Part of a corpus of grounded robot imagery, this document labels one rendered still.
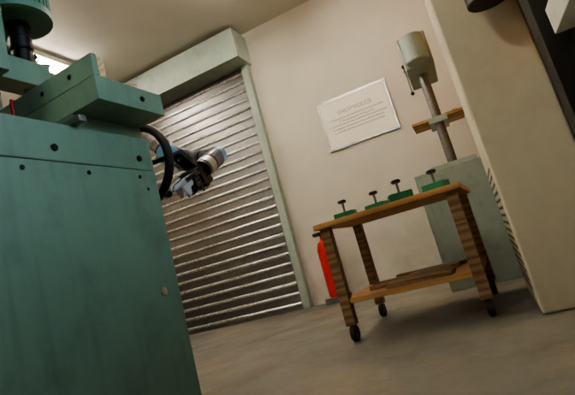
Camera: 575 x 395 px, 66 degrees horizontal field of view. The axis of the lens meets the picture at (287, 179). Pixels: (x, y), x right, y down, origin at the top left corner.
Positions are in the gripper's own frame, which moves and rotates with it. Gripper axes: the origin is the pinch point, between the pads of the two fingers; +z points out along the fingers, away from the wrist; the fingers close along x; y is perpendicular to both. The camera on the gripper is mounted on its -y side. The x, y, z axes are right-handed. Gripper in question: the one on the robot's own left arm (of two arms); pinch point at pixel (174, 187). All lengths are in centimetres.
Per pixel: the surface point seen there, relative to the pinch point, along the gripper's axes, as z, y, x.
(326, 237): -52, 59, -17
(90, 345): 64, 8, -14
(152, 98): 15.7, -27.2, -21.8
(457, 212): -49, 64, -73
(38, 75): 18.3, -46.0, 3.8
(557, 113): -53, 40, -116
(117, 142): 27.3, -21.8, -14.5
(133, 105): 24.1, -27.7, -21.8
